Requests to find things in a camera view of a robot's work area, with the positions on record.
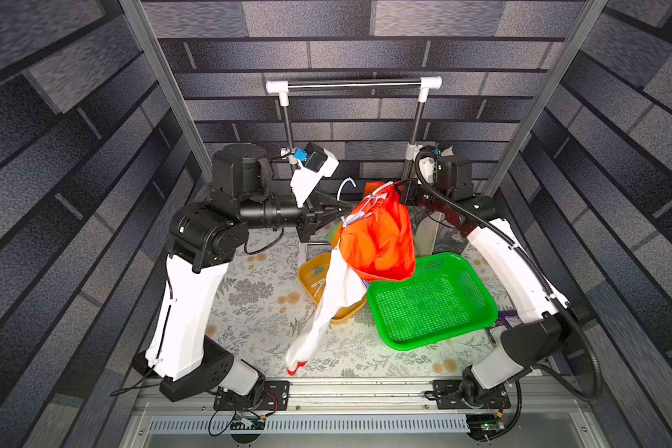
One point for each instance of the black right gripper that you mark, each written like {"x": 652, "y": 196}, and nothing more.
{"x": 420, "y": 196}

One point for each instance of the green plastic basket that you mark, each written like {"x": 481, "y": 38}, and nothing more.
{"x": 445, "y": 298}

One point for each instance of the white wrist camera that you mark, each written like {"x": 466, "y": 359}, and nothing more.
{"x": 427, "y": 167}
{"x": 312, "y": 164}

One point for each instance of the purple plastic packet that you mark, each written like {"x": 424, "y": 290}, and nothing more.
{"x": 506, "y": 320}

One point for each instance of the yellow plastic tray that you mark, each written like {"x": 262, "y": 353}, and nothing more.
{"x": 304, "y": 277}

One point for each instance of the beige printed paper bag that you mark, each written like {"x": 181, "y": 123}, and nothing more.
{"x": 425, "y": 228}

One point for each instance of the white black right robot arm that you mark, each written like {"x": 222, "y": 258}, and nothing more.
{"x": 548, "y": 318}

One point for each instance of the metal clothes rack white joints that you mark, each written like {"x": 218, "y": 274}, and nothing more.
{"x": 283, "y": 88}

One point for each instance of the colourful orange white kids jacket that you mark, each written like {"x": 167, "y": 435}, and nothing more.
{"x": 374, "y": 243}

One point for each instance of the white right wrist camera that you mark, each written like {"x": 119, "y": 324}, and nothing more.
{"x": 427, "y": 167}

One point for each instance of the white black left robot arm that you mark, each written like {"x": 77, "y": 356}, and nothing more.
{"x": 202, "y": 240}

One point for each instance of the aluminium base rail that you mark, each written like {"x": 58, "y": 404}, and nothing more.
{"x": 356, "y": 412}

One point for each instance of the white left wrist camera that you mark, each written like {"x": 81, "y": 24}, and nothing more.
{"x": 312, "y": 164}

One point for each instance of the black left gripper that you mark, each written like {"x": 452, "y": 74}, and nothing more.
{"x": 313, "y": 211}

